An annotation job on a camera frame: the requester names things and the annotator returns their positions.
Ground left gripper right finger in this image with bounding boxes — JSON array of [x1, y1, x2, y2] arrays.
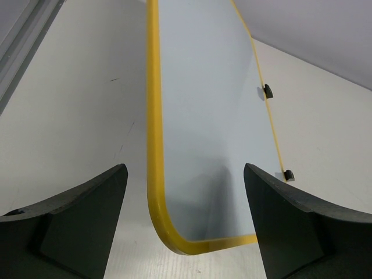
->
[[244, 163, 371, 278]]

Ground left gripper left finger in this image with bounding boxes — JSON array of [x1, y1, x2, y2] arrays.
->
[[1, 164, 128, 278]]

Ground yellow framed whiteboard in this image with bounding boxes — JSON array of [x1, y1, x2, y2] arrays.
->
[[146, 1, 294, 255]]

